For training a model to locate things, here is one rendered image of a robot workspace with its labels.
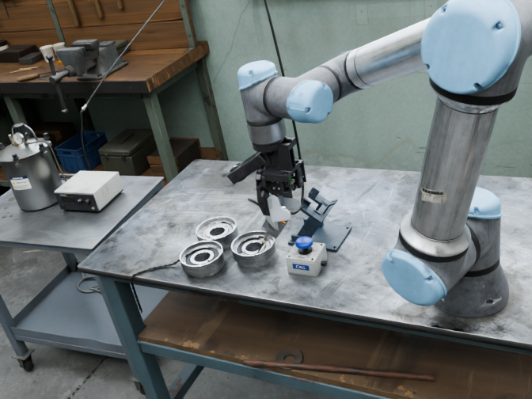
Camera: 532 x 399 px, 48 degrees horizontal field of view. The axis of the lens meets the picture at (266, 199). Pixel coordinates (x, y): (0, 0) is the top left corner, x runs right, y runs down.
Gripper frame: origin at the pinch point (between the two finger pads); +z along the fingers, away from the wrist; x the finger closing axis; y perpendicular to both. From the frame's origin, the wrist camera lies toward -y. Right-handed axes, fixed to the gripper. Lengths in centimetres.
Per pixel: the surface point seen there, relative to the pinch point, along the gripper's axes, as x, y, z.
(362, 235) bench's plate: 16.7, 12.5, 13.0
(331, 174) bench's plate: 44.1, -6.9, 12.8
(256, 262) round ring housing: -2.0, -6.4, 11.0
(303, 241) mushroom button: 1.2, 5.2, 5.6
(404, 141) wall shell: 162, -24, 60
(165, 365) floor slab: 24, -79, 93
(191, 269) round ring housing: -9.7, -19.3, 9.9
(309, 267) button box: -1.4, 7.0, 10.5
